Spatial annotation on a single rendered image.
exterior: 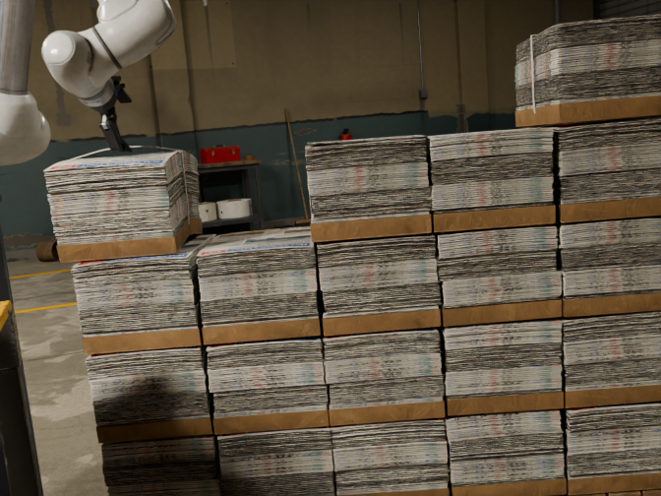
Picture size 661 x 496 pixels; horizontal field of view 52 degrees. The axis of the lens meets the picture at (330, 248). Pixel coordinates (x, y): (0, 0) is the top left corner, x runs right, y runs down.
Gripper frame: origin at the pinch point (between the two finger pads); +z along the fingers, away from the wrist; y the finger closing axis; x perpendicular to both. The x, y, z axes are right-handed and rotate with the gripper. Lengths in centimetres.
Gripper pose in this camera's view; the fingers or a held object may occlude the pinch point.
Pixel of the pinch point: (125, 124)
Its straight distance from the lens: 189.0
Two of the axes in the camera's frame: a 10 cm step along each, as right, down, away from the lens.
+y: 0.7, 9.8, -2.1
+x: 10.0, -0.7, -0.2
